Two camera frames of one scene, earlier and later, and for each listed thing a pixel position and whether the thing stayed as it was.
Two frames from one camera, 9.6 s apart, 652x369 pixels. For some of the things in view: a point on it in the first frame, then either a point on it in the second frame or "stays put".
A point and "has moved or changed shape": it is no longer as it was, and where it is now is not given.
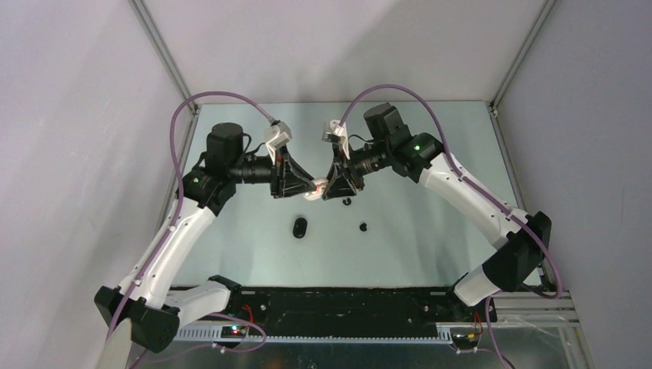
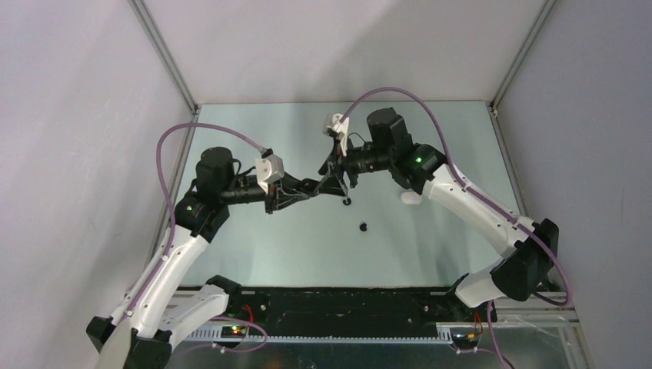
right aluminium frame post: (537, 25) stays put
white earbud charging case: (320, 184) has moved or changed shape
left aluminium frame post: (147, 21) stays put
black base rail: (347, 314) stays put
